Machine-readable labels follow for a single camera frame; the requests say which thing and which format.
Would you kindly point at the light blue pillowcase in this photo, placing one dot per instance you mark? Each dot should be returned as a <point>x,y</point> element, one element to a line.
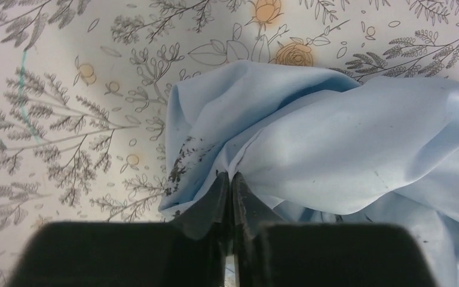
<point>317,146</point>

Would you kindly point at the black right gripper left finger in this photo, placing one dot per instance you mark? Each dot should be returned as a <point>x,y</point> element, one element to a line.
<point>201,251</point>

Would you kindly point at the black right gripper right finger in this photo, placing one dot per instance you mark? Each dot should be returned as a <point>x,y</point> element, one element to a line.
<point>249,214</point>

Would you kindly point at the floral patterned bed sheet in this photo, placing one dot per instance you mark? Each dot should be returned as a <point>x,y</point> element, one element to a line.
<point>84,87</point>

